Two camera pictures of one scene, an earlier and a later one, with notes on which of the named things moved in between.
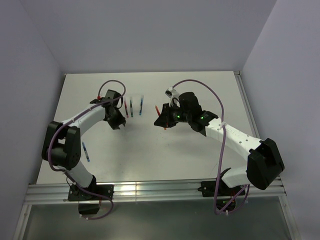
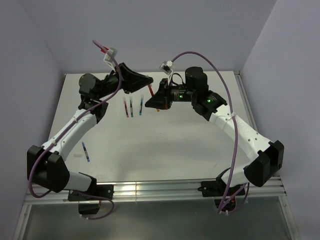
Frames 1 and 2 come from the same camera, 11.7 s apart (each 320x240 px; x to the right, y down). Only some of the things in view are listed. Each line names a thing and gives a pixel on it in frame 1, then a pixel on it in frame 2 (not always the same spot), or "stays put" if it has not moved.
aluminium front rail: [55, 193] stays put
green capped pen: [131, 106] stays put
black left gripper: [121, 120] → [132, 81]
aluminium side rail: [247, 104] stays put
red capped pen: [158, 113] → [152, 94]
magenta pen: [126, 106] stays put
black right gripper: [165, 120] → [163, 99]
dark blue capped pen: [85, 151] stays put
